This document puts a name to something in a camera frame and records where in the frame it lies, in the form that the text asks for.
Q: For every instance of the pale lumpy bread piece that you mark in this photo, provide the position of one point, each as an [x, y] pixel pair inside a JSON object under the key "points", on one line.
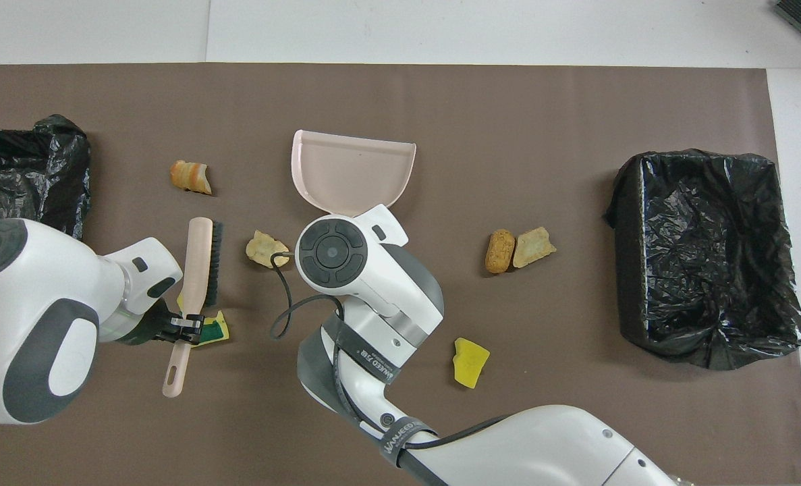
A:
{"points": [[262, 248]]}

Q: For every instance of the green yellow sponge piece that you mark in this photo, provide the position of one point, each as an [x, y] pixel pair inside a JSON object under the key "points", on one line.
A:
{"points": [[216, 329]]}

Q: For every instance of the pale toast chunk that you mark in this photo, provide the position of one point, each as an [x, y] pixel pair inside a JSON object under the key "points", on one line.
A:
{"points": [[534, 247]]}

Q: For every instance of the pink plastic dustpan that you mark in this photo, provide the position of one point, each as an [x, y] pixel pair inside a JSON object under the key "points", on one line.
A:
{"points": [[353, 169]]}

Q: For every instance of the beige hand brush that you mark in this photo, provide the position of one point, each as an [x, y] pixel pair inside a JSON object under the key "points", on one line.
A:
{"points": [[198, 256]]}

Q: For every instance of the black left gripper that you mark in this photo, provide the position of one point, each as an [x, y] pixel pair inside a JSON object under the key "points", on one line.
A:
{"points": [[140, 327]]}

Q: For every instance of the large yellow sponge piece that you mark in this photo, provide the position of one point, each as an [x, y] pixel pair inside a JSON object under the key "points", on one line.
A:
{"points": [[470, 363]]}

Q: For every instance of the orange striped bread piece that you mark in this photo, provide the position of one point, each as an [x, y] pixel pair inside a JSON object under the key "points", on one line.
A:
{"points": [[189, 177]]}

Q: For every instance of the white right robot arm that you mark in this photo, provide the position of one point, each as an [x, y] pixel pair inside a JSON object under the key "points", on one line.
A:
{"points": [[373, 270]]}

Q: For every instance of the black bag lined bin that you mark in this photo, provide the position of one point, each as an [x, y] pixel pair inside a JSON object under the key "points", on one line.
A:
{"points": [[710, 270], [15, 175]]}

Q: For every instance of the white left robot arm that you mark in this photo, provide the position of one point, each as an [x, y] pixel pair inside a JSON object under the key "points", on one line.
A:
{"points": [[29, 324]]}

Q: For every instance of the brown paper mat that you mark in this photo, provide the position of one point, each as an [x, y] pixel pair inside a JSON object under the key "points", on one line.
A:
{"points": [[508, 101]]}

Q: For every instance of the brown fried bun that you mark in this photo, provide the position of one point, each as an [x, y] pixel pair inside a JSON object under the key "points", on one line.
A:
{"points": [[500, 251]]}

